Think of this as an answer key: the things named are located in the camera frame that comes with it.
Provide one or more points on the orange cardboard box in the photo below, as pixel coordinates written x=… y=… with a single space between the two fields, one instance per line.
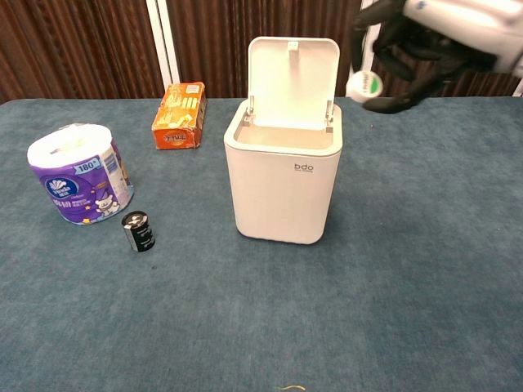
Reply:
x=180 y=118

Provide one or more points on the blue felt table mat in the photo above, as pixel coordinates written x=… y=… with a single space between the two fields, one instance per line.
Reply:
x=261 y=310

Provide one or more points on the small black knob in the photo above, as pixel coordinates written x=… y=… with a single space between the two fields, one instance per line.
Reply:
x=139 y=232

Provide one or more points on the white plastic container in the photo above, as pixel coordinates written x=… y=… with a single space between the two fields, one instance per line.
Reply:
x=282 y=183

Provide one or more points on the purple wrapped toilet paper roll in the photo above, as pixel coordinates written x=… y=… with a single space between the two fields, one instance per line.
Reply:
x=79 y=179

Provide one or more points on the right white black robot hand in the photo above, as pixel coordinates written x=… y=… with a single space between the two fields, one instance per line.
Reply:
x=445 y=24

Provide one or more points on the small white green cap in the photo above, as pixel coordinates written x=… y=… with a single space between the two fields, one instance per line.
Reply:
x=364 y=85

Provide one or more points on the yellow thread scrap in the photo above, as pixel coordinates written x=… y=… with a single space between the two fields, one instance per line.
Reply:
x=290 y=387

